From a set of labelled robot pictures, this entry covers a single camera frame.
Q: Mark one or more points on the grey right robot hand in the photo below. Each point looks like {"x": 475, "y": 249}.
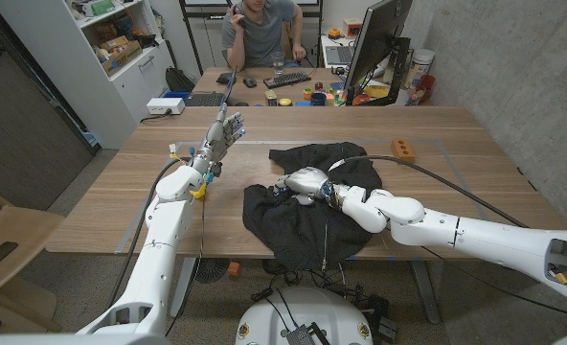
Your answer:
{"x": 310, "y": 182}

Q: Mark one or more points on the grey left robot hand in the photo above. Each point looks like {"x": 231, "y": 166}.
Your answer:
{"x": 216, "y": 141}

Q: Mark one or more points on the black hoodie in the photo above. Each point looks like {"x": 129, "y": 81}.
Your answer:
{"x": 293, "y": 230}

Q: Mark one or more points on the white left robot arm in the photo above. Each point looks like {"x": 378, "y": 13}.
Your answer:
{"x": 161, "y": 239}

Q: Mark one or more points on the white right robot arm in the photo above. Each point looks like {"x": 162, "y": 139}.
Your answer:
{"x": 494, "y": 239}

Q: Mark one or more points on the black laptop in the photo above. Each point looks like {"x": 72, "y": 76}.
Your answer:
{"x": 207, "y": 99}

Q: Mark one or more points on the white power strip box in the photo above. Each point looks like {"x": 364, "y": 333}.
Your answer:
{"x": 165, "y": 106}

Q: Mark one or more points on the black wallet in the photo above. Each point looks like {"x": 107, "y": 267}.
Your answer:
{"x": 225, "y": 78}

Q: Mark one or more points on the black computer mouse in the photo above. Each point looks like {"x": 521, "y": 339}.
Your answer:
{"x": 250, "y": 82}

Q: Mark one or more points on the black backpack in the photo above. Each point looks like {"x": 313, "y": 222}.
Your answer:
{"x": 178, "y": 80}

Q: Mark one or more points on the blue mug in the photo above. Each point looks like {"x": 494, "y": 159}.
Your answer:
{"x": 318, "y": 99}

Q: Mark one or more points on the black keyboard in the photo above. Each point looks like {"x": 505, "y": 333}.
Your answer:
{"x": 287, "y": 79}

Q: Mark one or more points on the orange brick block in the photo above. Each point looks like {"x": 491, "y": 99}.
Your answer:
{"x": 402, "y": 150}

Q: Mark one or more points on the clear drinking glass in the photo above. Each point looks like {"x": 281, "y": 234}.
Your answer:
{"x": 278, "y": 63}

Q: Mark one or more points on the small orange cube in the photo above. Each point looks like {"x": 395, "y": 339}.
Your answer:
{"x": 234, "y": 269}

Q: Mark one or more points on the person in grey t-shirt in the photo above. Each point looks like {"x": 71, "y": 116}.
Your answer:
{"x": 262, "y": 33}

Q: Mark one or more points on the cardboard box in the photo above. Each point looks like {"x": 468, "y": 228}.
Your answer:
{"x": 123, "y": 57}

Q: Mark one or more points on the black round fan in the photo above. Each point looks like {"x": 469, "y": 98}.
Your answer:
{"x": 210, "y": 269}

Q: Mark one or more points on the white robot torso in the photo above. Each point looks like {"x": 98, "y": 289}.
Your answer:
{"x": 307, "y": 311}

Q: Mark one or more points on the white shelf cabinet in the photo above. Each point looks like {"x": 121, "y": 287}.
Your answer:
{"x": 97, "y": 91}

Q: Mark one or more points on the silver laptop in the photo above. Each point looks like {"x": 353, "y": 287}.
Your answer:
{"x": 339, "y": 54}

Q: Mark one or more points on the grey table leg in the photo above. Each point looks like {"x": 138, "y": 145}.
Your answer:
{"x": 426, "y": 292}
{"x": 183, "y": 287}

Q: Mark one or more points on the red cup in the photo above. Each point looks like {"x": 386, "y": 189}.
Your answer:
{"x": 427, "y": 86}

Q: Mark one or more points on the black computer monitor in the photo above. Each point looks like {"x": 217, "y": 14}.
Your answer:
{"x": 377, "y": 38}

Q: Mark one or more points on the orange and white box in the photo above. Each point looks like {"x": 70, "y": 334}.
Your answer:
{"x": 352, "y": 27}

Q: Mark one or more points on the white canister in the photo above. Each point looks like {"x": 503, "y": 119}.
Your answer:
{"x": 420, "y": 64}

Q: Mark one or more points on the green box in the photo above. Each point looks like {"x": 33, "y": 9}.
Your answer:
{"x": 103, "y": 7}

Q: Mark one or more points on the wooden chair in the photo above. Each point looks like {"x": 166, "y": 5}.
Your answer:
{"x": 10, "y": 235}

